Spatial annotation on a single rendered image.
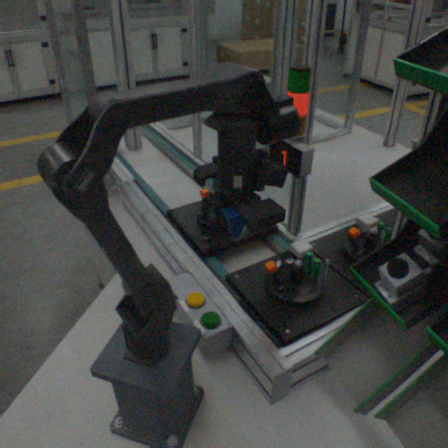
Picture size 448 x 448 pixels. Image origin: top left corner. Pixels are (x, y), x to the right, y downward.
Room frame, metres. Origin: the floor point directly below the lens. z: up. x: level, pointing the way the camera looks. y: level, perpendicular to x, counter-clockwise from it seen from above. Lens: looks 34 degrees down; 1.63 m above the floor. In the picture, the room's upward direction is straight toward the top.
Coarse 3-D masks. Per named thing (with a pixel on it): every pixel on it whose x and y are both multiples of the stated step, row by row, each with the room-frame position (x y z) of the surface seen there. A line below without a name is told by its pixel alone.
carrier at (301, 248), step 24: (264, 264) 0.79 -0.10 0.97; (288, 264) 0.75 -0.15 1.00; (312, 264) 0.79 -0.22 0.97; (240, 288) 0.70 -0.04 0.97; (264, 288) 0.70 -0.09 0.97; (288, 288) 0.68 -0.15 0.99; (312, 288) 0.68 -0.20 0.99; (336, 288) 0.70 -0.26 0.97; (264, 312) 0.63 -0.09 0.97; (288, 312) 0.63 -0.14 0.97; (312, 312) 0.63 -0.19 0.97; (336, 312) 0.63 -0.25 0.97; (288, 336) 0.56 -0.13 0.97
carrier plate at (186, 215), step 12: (192, 204) 1.08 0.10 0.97; (168, 216) 1.03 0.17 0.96; (180, 216) 1.01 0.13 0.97; (192, 216) 1.01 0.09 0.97; (180, 228) 0.96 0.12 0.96; (192, 228) 0.95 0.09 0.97; (204, 228) 0.95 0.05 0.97; (276, 228) 0.96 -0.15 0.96; (192, 240) 0.89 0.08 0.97; (204, 240) 0.89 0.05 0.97; (216, 240) 0.89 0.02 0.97; (228, 240) 0.89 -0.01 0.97; (240, 240) 0.89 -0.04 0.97; (252, 240) 0.91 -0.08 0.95; (204, 252) 0.84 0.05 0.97; (216, 252) 0.86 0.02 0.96
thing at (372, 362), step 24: (360, 312) 0.51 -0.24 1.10; (384, 312) 0.51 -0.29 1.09; (336, 336) 0.49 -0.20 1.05; (360, 336) 0.49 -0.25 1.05; (384, 336) 0.47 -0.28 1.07; (408, 336) 0.45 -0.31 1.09; (336, 360) 0.48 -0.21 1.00; (360, 360) 0.46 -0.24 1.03; (384, 360) 0.44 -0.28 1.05; (408, 360) 0.39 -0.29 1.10; (360, 384) 0.42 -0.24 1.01; (384, 384) 0.38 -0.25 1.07; (360, 408) 0.36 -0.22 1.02
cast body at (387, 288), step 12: (384, 264) 0.45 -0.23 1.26; (396, 264) 0.43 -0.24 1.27; (408, 264) 0.43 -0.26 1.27; (384, 276) 0.43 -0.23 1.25; (396, 276) 0.42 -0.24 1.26; (408, 276) 0.41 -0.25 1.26; (420, 276) 0.42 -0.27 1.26; (432, 276) 0.45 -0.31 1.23; (384, 288) 0.43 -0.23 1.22; (396, 288) 0.41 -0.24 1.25; (408, 288) 0.41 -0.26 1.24; (420, 288) 0.42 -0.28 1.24; (384, 300) 0.42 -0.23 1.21; (396, 300) 0.41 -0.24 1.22; (408, 300) 0.41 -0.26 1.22
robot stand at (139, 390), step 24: (120, 336) 0.48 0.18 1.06; (168, 336) 0.48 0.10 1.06; (192, 336) 0.49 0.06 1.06; (96, 360) 0.43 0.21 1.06; (120, 360) 0.43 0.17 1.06; (168, 360) 0.43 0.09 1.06; (120, 384) 0.39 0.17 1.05; (144, 384) 0.39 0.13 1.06; (168, 384) 0.39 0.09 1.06; (192, 384) 0.47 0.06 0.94; (120, 408) 0.41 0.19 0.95; (144, 408) 0.39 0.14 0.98; (168, 408) 0.39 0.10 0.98; (192, 408) 0.45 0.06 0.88; (120, 432) 0.40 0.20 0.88; (144, 432) 0.40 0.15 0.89; (168, 432) 0.39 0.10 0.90
